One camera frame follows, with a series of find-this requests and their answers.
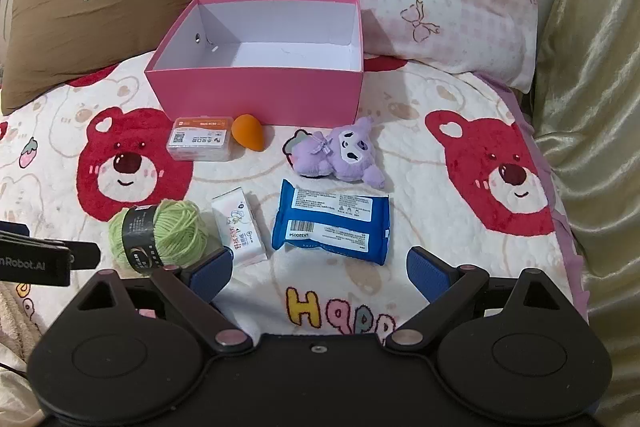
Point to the orange makeup sponge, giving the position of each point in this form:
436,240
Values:
248,132

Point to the brown pillow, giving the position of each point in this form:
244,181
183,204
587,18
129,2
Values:
100,1

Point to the blue wet wipes pack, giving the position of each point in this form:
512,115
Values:
349,225

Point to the gold satin curtain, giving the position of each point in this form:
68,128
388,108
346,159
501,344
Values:
586,117

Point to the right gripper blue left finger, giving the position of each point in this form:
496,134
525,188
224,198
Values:
210,275

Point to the bear print blanket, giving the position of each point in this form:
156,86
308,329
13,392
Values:
80,153

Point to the clear floss pick box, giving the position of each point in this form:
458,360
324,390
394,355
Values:
200,139

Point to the pink cardboard box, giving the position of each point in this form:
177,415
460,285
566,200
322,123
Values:
286,62

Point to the green yarn ball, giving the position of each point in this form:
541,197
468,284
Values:
143,238

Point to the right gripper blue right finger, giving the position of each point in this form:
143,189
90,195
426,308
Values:
429,274

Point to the purple plush toy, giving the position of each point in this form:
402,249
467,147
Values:
346,153

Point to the white tissue pack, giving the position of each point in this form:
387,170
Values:
237,227

